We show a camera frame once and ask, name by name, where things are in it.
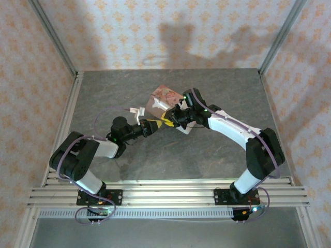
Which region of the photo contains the pink printed snack bag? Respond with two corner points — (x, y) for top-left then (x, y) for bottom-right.
(145, 84), (197, 135)

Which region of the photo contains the small circuit board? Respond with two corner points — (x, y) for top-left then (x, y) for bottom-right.
(231, 204), (266, 224)
(87, 206), (112, 224)

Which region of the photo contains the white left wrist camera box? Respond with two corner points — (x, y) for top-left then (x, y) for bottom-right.
(129, 106), (147, 122)

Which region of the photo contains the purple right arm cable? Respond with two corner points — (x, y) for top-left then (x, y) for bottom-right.
(190, 88), (282, 188)

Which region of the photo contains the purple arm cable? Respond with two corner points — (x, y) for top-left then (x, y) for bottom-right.
(190, 88), (282, 188)
(55, 106), (135, 197)

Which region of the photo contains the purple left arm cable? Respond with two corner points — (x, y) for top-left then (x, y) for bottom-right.
(55, 106), (135, 197)

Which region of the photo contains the aluminium table side rail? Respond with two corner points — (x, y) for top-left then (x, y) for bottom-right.
(14, 71), (85, 248)
(259, 69), (321, 248)

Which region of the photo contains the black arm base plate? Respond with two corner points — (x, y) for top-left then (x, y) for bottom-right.
(214, 188), (261, 207)
(77, 189), (124, 207)

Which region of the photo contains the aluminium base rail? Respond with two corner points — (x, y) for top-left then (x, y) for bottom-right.
(27, 176), (311, 208)

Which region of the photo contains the white slotted cable duct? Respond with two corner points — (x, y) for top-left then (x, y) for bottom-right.
(38, 208), (235, 220)

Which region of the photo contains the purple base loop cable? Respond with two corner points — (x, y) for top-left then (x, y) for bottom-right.
(245, 186), (272, 223)
(74, 192), (117, 226)

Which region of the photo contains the aluminium frame post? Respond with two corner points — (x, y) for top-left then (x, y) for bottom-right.
(258, 0), (308, 76)
(27, 0), (79, 77)

